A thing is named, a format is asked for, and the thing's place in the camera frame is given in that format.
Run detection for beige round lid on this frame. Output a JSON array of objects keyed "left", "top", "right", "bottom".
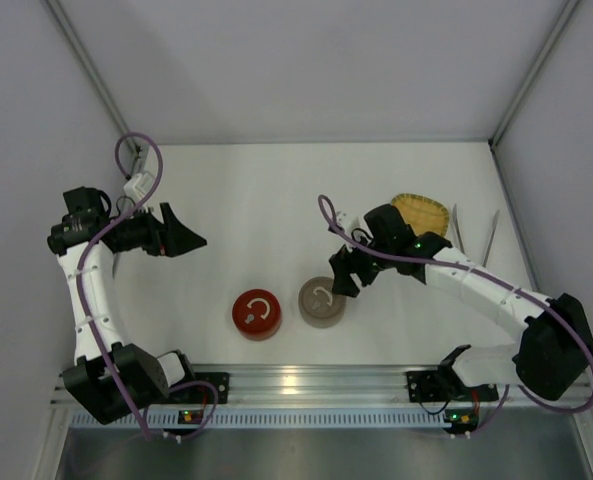
[{"left": 298, "top": 276, "right": 346, "bottom": 311}]

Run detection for red round lid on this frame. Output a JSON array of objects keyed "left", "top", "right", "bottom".
[{"left": 231, "top": 289, "right": 282, "bottom": 327}]

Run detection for metal serving tongs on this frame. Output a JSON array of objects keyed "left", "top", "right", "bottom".
[{"left": 450, "top": 203, "right": 501, "bottom": 267}]

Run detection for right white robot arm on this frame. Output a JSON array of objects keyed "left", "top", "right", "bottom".
[{"left": 318, "top": 195, "right": 593, "bottom": 408}]

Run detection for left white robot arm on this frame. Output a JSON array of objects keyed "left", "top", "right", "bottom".
[{"left": 47, "top": 187, "right": 207, "bottom": 425}]

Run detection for bamboo woven tray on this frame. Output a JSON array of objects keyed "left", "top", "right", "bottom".
[{"left": 391, "top": 193, "right": 450, "bottom": 238}]

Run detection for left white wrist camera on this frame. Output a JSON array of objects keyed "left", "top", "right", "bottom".
[{"left": 123, "top": 170, "right": 156, "bottom": 203}]

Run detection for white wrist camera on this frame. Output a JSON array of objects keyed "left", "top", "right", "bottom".
[
  {"left": 335, "top": 210, "right": 361, "bottom": 237},
  {"left": 123, "top": 170, "right": 156, "bottom": 203}
]

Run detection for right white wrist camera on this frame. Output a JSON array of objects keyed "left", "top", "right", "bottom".
[{"left": 335, "top": 210, "right": 361, "bottom": 237}]

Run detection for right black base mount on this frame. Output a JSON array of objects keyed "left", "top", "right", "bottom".
[{"left": 405, "top": 370, "right": 500, "bottom": 404}]

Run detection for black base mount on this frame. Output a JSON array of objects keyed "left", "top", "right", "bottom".
[
  {"left": 405, "top": 370, "right": 500, "bottom": 404},
  {"left": 165, "top": 371, "right": 230, "bottom": 405}
]

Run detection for aluminium mounting rail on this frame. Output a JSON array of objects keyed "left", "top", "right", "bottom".
[{"left": 50, "top": 364, "right": 593, "bottom": 407}]

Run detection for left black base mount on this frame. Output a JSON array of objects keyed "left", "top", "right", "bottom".
[{"left": 165, "top": 371, "right": 230, "bottom": 405}]

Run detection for slotted cable duct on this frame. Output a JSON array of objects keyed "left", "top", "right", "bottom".
[{"left": 70, "top": 408, "right": 477, "bottom": 430}]

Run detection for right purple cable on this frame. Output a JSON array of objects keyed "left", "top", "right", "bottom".
[{"left": 317, "top": 193, "right": 593, "bottom": 437}]

